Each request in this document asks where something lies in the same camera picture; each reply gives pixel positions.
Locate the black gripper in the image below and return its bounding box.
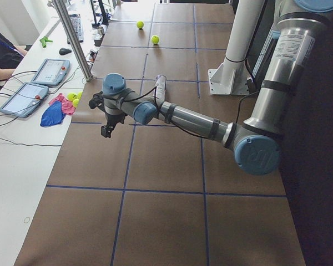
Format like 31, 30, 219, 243
100, 113, 125, 138

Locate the clear tennis ball can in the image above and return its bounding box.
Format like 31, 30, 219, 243
154, 74, 167, 102

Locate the yellow Wilson tennis ball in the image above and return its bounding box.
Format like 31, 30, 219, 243
151, 35, 160, 45

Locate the yellow tennis ball on desk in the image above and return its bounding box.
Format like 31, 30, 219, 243
67, 93, 77, 101

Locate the far yellow tennis ball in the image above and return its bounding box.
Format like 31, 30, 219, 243
136, 21, 144, 29

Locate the upper teach pendant tablet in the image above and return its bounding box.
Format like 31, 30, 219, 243
31, 59, 70, 86

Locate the teach pendant tablet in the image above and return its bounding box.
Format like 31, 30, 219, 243
0, 83, 49, 118
31, 59, 70, 86

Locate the lower teach pendant tablet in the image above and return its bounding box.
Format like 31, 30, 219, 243
0, 83, 49, 118

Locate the black computer mouse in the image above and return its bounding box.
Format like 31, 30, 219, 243
59, 48, 72, 55

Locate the metal cup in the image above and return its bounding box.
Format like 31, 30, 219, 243
97, 26, 105, 35

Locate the green plastic clamp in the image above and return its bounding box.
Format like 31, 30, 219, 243
39, 36, 53, 48

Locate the black keyboard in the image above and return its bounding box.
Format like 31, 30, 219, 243
69, 14, 84, 43

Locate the seated person in black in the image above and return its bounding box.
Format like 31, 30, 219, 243
0, 32, 28, 81

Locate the aluminium frame post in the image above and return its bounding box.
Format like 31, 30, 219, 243
52, 0, 93, 82

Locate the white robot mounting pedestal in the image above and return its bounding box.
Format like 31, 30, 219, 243
208, 0, 265, 95

